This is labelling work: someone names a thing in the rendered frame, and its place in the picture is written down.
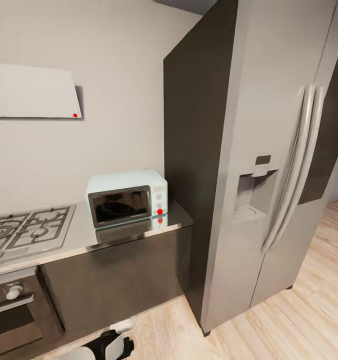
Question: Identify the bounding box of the microwave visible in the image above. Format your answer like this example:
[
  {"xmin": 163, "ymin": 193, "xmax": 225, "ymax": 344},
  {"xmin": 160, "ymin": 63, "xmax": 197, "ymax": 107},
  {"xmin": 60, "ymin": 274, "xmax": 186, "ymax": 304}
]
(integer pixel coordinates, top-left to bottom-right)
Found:
[{"xmin": 85, "ymin": 169, "xmax": 168, "ymax": 229}]

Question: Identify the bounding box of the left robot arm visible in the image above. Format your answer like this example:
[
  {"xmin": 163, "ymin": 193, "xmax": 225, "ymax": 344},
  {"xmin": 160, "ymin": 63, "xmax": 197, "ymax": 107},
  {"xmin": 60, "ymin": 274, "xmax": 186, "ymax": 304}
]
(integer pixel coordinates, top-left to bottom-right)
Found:
[{"xmin": 43, "ymin": 319, "xmax": 134, "ymax": 360}]

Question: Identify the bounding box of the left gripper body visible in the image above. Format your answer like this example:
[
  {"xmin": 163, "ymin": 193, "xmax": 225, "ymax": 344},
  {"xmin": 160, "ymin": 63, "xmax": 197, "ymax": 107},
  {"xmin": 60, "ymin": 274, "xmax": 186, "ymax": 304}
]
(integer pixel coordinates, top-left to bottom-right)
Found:
[{"xmin": 117, "ymin": 337, "xmax": 131, "ymax": 360}]

